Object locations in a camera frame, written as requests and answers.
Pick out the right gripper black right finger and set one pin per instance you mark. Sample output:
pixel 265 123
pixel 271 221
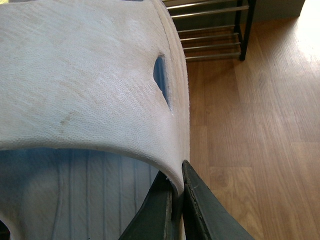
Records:
pixel 204 217

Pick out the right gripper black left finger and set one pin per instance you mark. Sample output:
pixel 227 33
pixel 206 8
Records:
pixel 153 221

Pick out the light blue slide sandal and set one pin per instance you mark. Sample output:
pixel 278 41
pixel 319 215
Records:
pixel 94 103

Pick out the black metal shoe rack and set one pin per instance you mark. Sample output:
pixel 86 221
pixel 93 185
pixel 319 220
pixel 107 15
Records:
pixel 213 29

